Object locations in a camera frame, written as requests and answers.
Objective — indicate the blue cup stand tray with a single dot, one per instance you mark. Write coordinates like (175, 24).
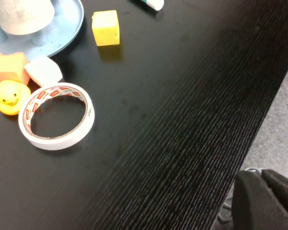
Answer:
(67, 28)

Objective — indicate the pale green plastic cup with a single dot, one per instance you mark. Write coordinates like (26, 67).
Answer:
(24, 16)

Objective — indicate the white double-sided tape roll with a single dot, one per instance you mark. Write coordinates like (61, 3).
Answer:
(60, 142)

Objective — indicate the yellow foam cube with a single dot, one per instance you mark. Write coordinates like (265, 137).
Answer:
(105, 27)

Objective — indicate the white foam cube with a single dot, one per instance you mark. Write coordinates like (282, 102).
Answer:
(44, 70)

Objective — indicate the white green glue stick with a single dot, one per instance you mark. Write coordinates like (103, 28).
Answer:
(156, 3)

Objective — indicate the yellow rubber duck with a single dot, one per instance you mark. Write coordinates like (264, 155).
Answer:
(9, 98)

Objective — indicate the orange foam cube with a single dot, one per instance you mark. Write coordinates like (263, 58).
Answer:
(7, 69)

